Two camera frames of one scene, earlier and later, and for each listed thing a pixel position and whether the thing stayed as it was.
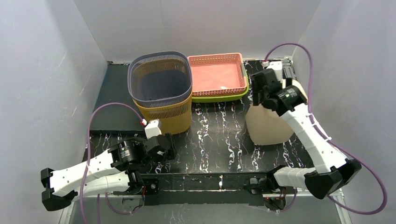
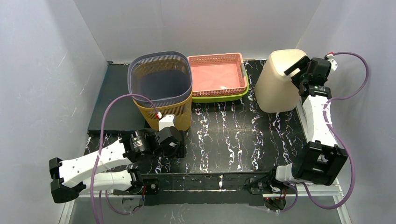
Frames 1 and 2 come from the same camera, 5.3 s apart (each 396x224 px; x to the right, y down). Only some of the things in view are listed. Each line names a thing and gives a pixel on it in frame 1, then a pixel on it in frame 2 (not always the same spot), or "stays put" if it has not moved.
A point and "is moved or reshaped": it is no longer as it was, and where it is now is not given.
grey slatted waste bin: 156,79 stays put
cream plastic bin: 266,126 is moved or reshaped
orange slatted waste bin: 175,117 stays put
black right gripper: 259,85 -> 302,73
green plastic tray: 222,99 stays put
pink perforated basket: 216,74 stays put
